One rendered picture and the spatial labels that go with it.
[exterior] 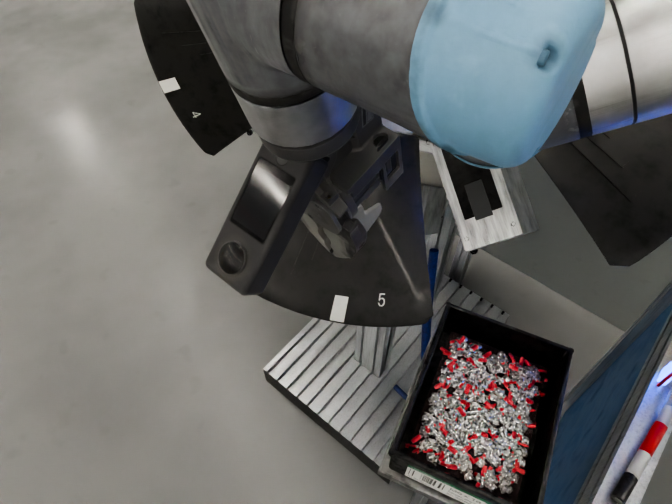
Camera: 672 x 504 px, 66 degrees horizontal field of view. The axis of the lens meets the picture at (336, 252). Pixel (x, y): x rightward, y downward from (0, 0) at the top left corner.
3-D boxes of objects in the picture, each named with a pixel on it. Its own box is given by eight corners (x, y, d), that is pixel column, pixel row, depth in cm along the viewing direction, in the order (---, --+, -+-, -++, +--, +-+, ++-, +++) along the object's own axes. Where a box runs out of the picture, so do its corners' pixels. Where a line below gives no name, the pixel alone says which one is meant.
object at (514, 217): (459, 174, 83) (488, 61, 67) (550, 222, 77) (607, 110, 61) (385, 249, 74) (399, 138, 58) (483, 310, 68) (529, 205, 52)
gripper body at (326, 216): (406, 178, 44) (397, 79, 33) (341, 251, 42) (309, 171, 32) (341, 137, 47) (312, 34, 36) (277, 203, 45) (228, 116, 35)
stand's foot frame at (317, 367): (388, 254, 184) (389, 240, 178) (502, 327, 166) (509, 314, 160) (265, 380, 155) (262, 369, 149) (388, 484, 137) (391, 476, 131)
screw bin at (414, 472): (438, 326, 75) (446, 300, 69) (556, 371, 70) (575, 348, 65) (383, 469, 63) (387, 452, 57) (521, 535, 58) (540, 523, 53)
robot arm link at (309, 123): (289, 130, 28) (194, 68, 31) (308, 175, 32) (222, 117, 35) (377, 40, 29) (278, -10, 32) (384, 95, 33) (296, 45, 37)
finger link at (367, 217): (395, 235, 52) (387, 188, 44) (358, 278, 51) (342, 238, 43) (372, 219, 54) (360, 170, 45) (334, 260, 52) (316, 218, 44)
